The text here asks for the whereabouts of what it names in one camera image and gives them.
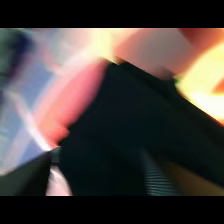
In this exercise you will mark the black garment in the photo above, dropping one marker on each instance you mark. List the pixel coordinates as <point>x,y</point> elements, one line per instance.
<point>133,126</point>

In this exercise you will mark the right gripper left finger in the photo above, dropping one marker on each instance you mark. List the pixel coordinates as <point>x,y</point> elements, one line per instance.
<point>30,180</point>

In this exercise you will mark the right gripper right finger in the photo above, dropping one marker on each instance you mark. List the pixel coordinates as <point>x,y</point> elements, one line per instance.
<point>160,180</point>

